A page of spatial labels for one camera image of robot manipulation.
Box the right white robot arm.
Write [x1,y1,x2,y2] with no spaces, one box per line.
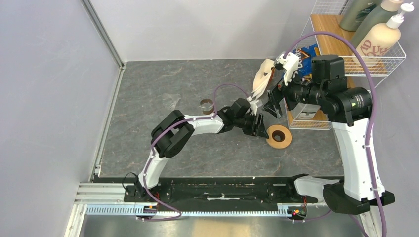
[258,53,395,215]

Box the round wooden dripper stand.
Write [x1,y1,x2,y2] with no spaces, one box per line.
[266,125,292,149]

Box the blue Doritos chip bag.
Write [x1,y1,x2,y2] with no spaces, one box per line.
[292,44,320,79]

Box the clear glass dripper cone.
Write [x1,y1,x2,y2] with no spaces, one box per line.
[162,93,181,111]

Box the white wire shelf rack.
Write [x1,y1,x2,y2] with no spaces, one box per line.
[286,0,406,130]

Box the cream pump lotion bottle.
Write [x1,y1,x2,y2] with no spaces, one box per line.
[356,2,415,67]

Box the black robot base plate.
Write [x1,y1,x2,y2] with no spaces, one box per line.
[124,177,319,212]

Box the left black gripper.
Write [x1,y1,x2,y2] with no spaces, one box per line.
[234,112,268,139]

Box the aluminium frame rail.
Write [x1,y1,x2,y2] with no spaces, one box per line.
[65,178,382,237]

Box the dark green bottle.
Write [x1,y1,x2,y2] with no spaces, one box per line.
[339,0,381,32]

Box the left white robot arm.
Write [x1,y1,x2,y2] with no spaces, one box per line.
[125,98,269,202]

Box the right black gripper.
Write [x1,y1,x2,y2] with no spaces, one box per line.
[261,64,327,118]

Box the green bottle beige cap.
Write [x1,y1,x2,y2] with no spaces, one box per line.
[350,0,404,48]

